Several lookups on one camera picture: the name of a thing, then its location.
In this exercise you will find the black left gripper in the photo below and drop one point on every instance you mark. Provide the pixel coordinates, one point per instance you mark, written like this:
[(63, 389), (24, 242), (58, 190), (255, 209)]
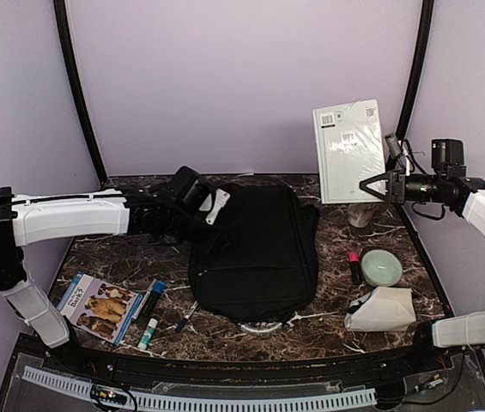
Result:
[(214, 244)]

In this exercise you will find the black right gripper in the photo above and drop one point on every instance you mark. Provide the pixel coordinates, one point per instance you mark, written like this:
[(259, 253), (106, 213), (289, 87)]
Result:
[(397, 190)]

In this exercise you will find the pale green shrink-wrapped book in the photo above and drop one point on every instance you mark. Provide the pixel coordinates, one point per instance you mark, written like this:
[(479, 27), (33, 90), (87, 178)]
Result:
[(350, 149)]

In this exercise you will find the black student backpack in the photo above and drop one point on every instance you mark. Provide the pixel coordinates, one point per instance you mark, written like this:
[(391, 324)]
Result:
[(268, 268)]

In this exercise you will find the dog picture book Bark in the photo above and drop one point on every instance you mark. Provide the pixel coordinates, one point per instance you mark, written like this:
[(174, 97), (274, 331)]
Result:
[(98, 307)]

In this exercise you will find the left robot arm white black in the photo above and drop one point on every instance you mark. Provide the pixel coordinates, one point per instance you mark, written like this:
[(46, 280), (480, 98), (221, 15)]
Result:
[(30, 220)]

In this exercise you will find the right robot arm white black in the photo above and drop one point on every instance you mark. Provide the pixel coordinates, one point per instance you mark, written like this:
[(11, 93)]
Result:
[(458, 249)]

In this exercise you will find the white paper tissue pack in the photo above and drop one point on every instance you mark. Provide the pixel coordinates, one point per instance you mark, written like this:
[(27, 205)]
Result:
[(382, 310)]

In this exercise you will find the white ceramic mug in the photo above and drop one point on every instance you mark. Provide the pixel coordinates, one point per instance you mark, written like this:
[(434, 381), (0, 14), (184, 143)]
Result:
[(360, 214)]

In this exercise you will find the black marker blue cap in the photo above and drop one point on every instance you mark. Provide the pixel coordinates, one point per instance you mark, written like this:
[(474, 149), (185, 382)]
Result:
[(156, 292)]

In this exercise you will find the black marker pink cap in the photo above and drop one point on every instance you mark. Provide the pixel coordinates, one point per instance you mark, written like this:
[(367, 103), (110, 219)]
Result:
[(355, 268)]

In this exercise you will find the pale green ceramic bowl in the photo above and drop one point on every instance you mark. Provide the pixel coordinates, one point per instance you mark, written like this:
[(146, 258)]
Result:
[(381, 268)]

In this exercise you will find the white pen blue cap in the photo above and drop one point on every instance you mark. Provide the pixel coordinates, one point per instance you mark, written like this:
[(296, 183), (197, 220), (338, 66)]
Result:
[(186, 317)]

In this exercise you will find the thin white pen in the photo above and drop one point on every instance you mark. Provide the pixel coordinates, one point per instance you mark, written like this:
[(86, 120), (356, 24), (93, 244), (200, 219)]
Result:
[(143, 301)]

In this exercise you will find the white green glue stick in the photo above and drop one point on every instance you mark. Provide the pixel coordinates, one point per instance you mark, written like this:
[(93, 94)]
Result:
[(148, 334)]

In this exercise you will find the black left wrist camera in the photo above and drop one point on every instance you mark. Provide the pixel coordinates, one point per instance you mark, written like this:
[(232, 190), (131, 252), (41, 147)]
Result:
[(190, 186)]

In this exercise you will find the black right corner post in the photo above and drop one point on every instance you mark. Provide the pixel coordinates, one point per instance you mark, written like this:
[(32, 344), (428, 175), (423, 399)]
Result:
[(416, 67)]

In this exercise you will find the black corner post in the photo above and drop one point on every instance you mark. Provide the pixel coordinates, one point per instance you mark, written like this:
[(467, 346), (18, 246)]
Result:
[(416, 67), (75, 82)]

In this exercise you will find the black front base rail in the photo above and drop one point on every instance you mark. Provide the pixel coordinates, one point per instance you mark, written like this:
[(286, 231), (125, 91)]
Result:
[(126, 365)]

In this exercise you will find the white slotted cable duct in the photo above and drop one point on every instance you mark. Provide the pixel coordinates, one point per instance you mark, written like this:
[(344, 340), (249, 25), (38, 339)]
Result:
[(114, 398)]

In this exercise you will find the black left corner post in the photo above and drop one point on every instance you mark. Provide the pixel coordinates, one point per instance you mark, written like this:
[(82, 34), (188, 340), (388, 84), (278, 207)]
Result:
[(75, 82)]

